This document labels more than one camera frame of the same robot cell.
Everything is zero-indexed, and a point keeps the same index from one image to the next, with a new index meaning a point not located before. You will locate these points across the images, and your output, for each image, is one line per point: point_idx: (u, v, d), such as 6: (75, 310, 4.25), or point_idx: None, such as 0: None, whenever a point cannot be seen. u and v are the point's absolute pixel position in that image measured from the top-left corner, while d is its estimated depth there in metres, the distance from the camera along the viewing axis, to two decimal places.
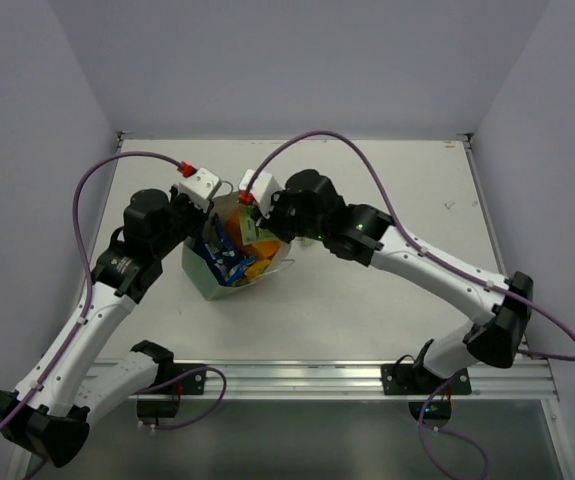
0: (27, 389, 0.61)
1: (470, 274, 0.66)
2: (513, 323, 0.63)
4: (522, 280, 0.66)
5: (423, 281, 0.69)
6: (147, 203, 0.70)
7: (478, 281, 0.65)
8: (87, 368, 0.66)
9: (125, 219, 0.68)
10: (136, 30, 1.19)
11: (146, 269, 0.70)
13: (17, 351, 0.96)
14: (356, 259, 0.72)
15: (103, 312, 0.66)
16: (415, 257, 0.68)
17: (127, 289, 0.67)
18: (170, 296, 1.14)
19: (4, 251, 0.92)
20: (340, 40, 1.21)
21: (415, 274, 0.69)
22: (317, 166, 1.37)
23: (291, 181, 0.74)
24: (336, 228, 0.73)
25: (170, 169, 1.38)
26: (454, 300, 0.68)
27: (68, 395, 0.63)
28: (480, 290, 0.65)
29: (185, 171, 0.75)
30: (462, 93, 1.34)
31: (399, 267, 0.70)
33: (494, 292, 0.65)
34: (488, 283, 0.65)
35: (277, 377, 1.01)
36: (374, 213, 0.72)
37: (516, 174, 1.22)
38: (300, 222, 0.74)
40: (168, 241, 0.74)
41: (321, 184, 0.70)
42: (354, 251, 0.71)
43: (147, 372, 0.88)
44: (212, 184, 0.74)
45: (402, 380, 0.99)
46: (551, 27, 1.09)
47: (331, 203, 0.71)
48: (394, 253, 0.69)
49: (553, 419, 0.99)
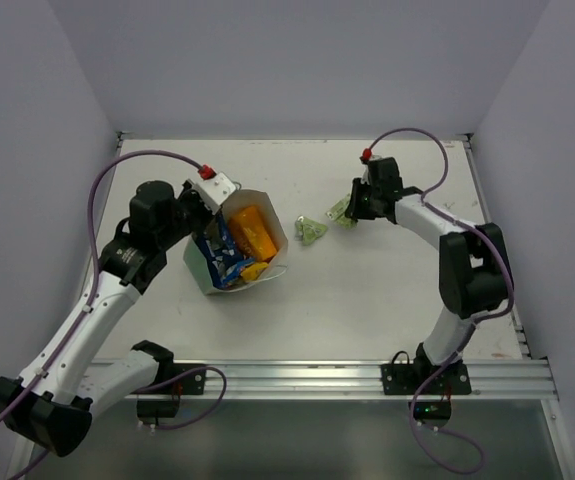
0: (31, 376, 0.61)
1: (447, 215, 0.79)
2: (458, 246, 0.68)
4: (494, 229, 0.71)
5: (419, 227, 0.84)
6: (153, 193, 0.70)
7: (448, 218, 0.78)
8: (91, 356, 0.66)
9: (130, 208, 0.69)
10: (136, 30, 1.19)
11: (151, 260, 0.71)
13: (18, 350, 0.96)
14: (388, 216, 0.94)
15: (109, 301, 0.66)
16: (416, 205, 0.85)
17: (132, 279, 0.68)
18: (170, 295, 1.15)
19: (4, 250, 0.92)
20: (340, 41, 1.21)
21: (415, 219, 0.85)
22: (317, 166, 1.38)
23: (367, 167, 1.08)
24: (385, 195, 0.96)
25: (170, 169, 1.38)
26: (435, 238, 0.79)
27: (72, 382, 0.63)
28: (449, 226, 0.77)
29: (205, 173, 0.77)
30: (462, 93, 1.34)
31: (408, 216, 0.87)
33: (459, 227, 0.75)
34: (454, 219, 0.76)
35: (276, 377, 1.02)
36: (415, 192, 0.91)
37: (515, 173, 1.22)
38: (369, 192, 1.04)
40: (174, 233, 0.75)
41: (387, 162, 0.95)
42: (388, 210, 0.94)
43: (148, 370, 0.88)
44: (228, 192, 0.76)
45: (402, 380, 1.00)
46: (550, 28, 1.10)
47: (388, 176, 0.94)
48: (404, 203, 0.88)
49: (553, 419, 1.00)
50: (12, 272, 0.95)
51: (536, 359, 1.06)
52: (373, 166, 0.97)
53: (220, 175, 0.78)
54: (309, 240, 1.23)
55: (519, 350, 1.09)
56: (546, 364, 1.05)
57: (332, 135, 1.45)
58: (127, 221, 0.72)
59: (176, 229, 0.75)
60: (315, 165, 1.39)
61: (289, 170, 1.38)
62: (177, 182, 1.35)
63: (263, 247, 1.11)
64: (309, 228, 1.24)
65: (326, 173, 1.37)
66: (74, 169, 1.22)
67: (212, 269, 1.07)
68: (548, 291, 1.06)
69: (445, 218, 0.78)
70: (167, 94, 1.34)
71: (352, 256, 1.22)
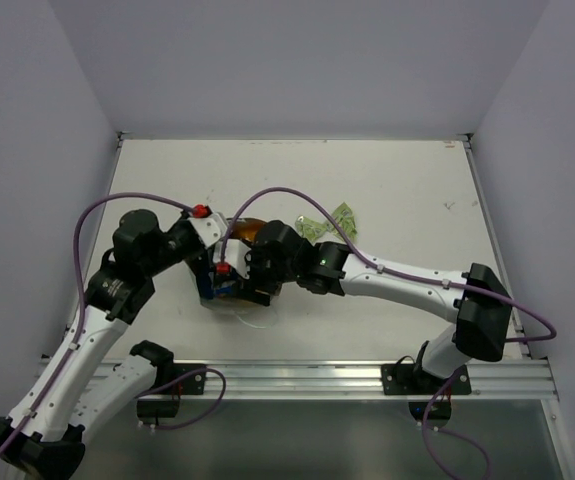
0: (20, 416, 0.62)
1: (429, 279, 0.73)
2: (472, 313, 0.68)
4: (478, 269, 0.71)
5: (391, 295, 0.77)
6: (135, 225, 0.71)
7: (435, 282, 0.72)
8: (81, 391, 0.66)
9: (114, 241, 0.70)
10: (136, 29, 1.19)
11: (137, 292, 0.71)
13: (17, 351, 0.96)
14: (330, 290, 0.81)
15: (95, 338, 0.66)
16: (375, 275, 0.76)
17: (118, 313, 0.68)
18: (170, 296, 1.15)
19: (3, 249, 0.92)
20: (340, 40, 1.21)
21: (381, 292, 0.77)
22: (317, 166, 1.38)
23: (260, 232, 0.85)
24: (306, 266, 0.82)
25: (169, 168, 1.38)
26: (424, 306, 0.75)
27: (62, 419, 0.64)
28: (439, 290, 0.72)
29: (199, 213, 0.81)
30: (462, 92, 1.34)
31: (366, 289, 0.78)
33: (453, 288, 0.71)
34: (444, 281, 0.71)
35: (274, 378, 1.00)
36: (336, 247, 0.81)
37: (516, 173, 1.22)
38: (279, 269, 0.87)
40: (161, 264, 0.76)
41: (285, 232, 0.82)
42: (326, 285, 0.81)
43: (145, 378, 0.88)
44: (219, 234, 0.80)
45: (402, 380, 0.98)
46: (550, 27, 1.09)
47: (296, 245, 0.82)
48: (356, 276, 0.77)
49: (552, 420, 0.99)
50: (12, 272, 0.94)
51: (536, 359, 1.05)
52: (270, 244, 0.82)
53: (214, 216, 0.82)
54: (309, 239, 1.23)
55: (519, 350, 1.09)
56: (546, 364, 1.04)
57: (331, 135, 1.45)
58: (112, 251, 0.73)
59: (163, 259, 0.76)
60: (315, 164, 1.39)
61: (289, 170, 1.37)
62: (176, 181, 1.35)
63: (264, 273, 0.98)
64: (309, 228, 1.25)
65: (326, 173, 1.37)
66: (73, 169, 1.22)
67: (205, 280, 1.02)
68: (547, 293, 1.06)
69: (429, 282, 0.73)
70: (167, 93, 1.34)
71: None
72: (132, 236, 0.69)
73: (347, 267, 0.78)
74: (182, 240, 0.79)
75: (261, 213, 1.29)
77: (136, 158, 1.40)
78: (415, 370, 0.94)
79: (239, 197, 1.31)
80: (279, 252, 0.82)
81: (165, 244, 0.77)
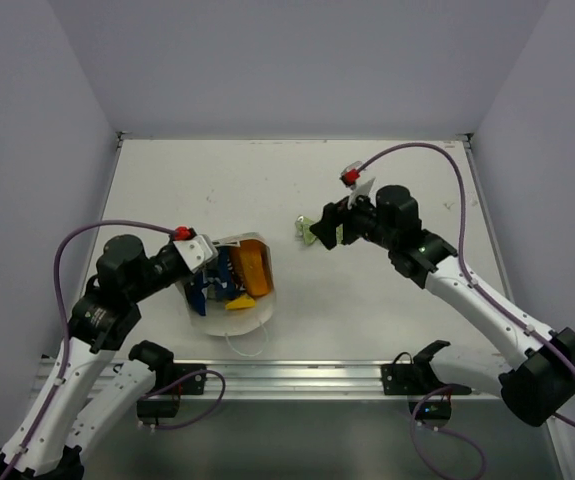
0: (12, 452, 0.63)
1: (515, 317, 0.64)
2: (542, 368, 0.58)
4: (571, 335, 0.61)
5: (467, 312, 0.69)
6: (119, 251, 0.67)
7: (519, 323, 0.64)
8: (70, 421, 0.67)
9: (97, 268, 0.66)
10: (135, 29, 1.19)
11: (122, 319, 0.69)
13: (16, 352, 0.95)
14: (412, 277, 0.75)
15: (80, 371, 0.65)
16: (467, 291, 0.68)
17: (102, 345, 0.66)
18: (169, 295, 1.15)
19: (4, 247, 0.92)
20: (340, 39, 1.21)
21: (461, 304, 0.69)
22: (317, 166, 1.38)
23: (383, 190, 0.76)
24: (404, 245, 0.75)
25: (167, 168, 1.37)
26: (495, 337, 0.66)
27: (54, 452, 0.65)
28: (519, 333, 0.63)
29: (181, 234, 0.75)
30: (463, 92, 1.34)
31: (449, 295, 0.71)
33: (534, 338, 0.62)
34: (529, 328, 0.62)
35: (276, 378, 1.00)
36: (440, 242, 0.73)
37: (514, 173, 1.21)
38: (376, 230, 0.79)
40: (148, 288, 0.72)
41: (410, 204, 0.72)
42: (413, 270, 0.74)
43: (142, 386, 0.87)
44: (202, 257, 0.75)
45: (402, 380, 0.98)
46: (550, 28, 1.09)
47: (411, 223, 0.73)
48: (445, 277, 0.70)
49: (552, 418, 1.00)
50: (11, 271, 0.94)
51: None
52: (389, 208, 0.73)
53: (198, 237, 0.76)
54: (309, 240, 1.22)
55: None
56: None
57: (331, 135, 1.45)
58: (96, 277, 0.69)
59: (149, 284, 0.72)
60: (315, 164, 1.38)
61: (287, 170, 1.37)
62: (175, 182, 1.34)
63: (256, 284, 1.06)
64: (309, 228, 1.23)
65: (326, 173, 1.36)
66: (73, 170, 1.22)
67: (199, 296, 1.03)
68: (546, 293, 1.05)
69: (512, 319, 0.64)
70: (166, 93, 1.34)
71: (353, 256, 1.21)
72: (116, 265, 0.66)
73: (443, 264, 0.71)
74: (169, 265, 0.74)
75: (261, 214, 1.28)
77: (136, 158, 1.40)
78: (415, 366, 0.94)
79: (238, 197, 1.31)
80: (391, 219, 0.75)
81: (151, 267, 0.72)
